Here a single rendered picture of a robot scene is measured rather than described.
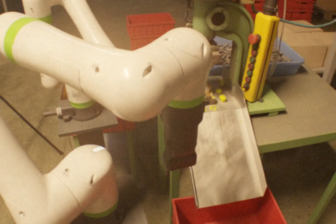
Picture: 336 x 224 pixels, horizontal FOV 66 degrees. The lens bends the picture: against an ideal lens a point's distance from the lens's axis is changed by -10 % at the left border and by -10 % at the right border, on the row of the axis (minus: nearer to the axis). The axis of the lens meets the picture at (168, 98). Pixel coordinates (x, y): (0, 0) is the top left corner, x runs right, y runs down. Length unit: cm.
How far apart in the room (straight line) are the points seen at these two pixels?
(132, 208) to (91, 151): 26
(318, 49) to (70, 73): 239
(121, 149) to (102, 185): 170
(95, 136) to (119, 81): 95
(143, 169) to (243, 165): 127
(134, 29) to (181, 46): 317
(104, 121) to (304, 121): 86
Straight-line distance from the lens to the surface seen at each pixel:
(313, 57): 270
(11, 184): 67
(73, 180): 70
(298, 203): 223
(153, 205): 204
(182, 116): 55
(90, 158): 73
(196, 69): 48
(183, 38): 49
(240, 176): 110
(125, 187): 97
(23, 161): 68
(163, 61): 43
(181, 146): 62
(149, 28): 365
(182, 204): 116
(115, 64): 42
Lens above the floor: 168
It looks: 34 degrees down
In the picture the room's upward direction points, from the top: straight up
